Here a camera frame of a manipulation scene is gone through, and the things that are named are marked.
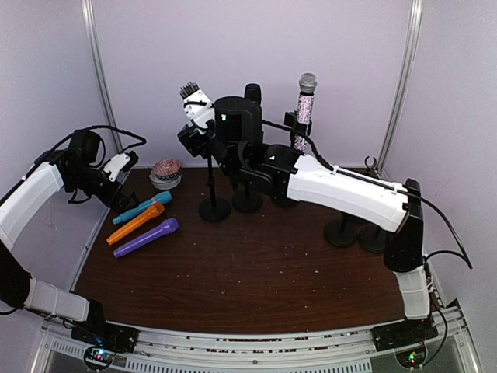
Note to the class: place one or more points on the glitter silver microphone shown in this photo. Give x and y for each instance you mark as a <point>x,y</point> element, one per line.
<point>307,83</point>

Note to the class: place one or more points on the purple microphone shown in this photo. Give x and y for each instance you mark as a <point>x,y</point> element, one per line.
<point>167,227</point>

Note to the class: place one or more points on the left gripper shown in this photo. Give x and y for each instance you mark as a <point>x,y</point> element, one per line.
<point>119,206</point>

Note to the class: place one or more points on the blue microphone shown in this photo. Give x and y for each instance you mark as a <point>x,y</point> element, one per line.
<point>163,198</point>

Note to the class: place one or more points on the orange microphone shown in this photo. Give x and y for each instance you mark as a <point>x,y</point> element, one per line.
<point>153,211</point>

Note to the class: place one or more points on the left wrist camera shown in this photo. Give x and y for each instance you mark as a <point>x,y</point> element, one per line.
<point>120,162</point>

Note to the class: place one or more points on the front aluminium rail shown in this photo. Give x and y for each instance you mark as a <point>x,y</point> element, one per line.
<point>340,350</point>

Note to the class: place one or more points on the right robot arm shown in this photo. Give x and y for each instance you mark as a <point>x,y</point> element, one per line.
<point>230,130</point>

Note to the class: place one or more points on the pink mic stand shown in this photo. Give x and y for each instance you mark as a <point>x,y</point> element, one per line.
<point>214,208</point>

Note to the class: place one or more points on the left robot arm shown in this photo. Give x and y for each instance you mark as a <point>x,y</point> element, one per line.
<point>71,169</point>

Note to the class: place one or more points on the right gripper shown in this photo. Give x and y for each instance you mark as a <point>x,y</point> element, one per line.
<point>189,138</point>

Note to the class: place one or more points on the right aluminium post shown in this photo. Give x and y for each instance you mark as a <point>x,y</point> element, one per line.
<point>407,63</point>

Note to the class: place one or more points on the mic stand front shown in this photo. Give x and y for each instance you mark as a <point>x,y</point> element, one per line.
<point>372,238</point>

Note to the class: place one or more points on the black mic stand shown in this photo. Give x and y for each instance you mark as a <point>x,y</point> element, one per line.
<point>246,201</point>

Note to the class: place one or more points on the aluminium post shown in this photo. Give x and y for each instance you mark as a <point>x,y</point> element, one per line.
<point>407,63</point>
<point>89,21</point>

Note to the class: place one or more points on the glitter mic stand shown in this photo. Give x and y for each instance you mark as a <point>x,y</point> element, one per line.
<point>291,124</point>

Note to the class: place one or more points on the black microphone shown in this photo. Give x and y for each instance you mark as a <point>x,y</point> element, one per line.
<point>253,92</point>

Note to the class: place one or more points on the left aluminium post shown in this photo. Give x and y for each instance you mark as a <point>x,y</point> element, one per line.
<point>89,21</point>

